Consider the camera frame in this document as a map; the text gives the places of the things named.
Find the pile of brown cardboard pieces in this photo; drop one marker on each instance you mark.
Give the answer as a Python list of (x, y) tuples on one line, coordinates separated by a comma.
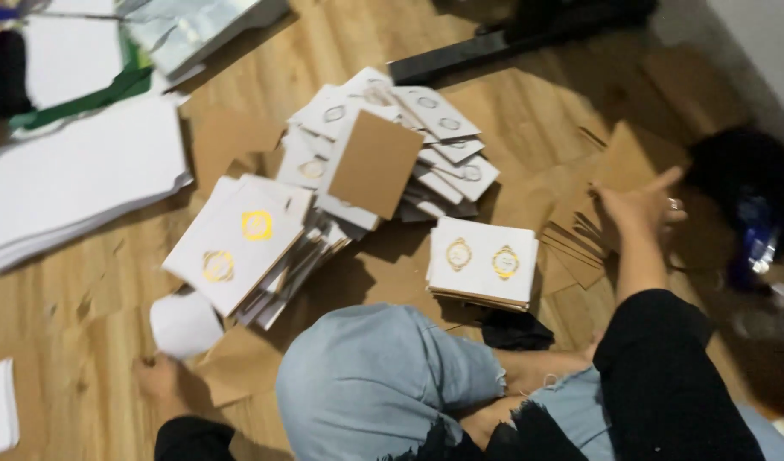
[(584, 243)]

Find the long black bar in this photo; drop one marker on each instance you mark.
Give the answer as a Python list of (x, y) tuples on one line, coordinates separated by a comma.
[(456, 54)]

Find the small neat stack of emblem cards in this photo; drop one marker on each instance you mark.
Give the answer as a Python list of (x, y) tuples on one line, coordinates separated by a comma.
[(481, 259)]

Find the person's left fingers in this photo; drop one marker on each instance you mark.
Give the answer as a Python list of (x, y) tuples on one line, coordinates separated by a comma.
[(152, 370)]

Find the person's legs in light jeans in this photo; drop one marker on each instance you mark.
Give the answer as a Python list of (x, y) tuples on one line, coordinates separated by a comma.
[(366, 384)]

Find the blue plastic bottle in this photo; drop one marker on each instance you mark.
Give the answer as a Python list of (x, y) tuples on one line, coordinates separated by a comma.
[(753, 243)]

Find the brown cardboard square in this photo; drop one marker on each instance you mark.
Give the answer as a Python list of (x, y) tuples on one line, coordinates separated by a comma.
[(376, 163)]

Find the black cloth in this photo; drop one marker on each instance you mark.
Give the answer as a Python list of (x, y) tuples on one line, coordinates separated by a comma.
[(516, 330)]

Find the person's right fingers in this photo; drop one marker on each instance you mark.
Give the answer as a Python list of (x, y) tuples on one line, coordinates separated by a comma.
[(666, 178)]

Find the leaning stack of gold-emblem cards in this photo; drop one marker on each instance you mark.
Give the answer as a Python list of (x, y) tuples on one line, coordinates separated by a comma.
[(238, 250)]

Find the brown paper sheet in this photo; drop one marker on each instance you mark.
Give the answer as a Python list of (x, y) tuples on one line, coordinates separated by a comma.
[(244, 368), (232, 147)]

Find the green paper strip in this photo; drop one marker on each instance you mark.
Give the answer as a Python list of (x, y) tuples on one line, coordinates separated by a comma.
[(104, 96)]

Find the stack of large white sheets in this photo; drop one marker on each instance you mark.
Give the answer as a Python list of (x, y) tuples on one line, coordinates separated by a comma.
[(71, 179)]

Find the large brown cardboard sheet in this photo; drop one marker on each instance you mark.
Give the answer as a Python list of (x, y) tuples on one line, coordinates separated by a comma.
[(692, 89)]

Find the person's left hand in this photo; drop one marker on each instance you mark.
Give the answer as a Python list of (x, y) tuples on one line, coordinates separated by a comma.
[(168, 390)]

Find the black fabric bundle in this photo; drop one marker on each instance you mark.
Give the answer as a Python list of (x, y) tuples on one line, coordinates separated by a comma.
[(4, 73)]

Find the black bag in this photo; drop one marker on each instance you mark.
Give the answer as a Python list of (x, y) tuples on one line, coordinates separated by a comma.
[(744, 166)]

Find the scattered heap of white cards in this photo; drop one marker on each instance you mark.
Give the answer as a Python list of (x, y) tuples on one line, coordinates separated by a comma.
[(443, 134)]

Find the large white paper sheet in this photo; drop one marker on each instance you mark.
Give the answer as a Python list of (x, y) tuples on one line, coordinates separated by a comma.
[(71, 51)]

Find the person's right hand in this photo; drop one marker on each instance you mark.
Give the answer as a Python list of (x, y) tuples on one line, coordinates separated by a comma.
[(632, 208)]

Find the curled white paper piece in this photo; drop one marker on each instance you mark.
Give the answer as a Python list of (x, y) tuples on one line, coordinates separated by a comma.
[(184, 323)]

